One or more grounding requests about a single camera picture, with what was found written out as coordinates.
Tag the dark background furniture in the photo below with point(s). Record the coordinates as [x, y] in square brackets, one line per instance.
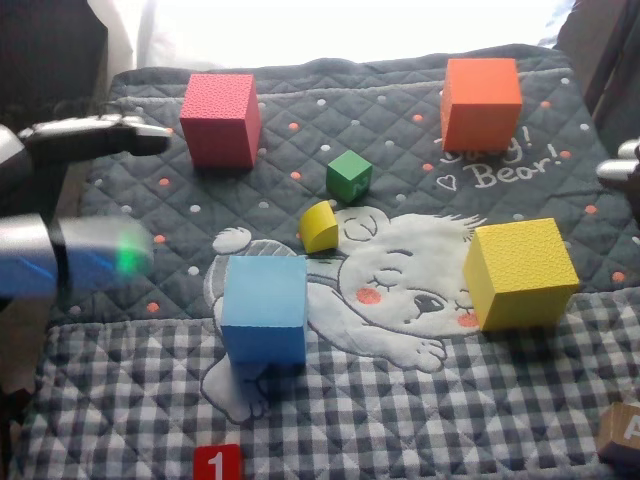
[607, 60]
[45, 55]

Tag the small red number cube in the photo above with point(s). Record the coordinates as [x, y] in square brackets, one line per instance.
[217, 462]

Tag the orange foam cube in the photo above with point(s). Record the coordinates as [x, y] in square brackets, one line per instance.
[477, 107]

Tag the small green number cube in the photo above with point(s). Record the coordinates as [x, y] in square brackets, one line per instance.
[347, 175]

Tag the blue foam cube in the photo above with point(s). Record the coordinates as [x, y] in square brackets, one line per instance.
[265, 305]

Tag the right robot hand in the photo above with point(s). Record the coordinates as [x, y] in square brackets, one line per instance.
[622, 171]

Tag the red foam cube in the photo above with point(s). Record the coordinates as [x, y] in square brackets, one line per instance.
[217, 125]

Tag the small brown letter cube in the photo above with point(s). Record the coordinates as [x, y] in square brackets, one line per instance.
[622, 435]

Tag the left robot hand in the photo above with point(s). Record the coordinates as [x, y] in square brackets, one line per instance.
[100, 137]

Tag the grey quilt with bear print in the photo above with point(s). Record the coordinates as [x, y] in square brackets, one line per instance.
[380, 400]

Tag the yellow quarter-round block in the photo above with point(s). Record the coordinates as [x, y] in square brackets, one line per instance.
[320, 227]

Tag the yellow foam cube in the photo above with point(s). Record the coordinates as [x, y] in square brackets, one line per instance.
[520, 275]

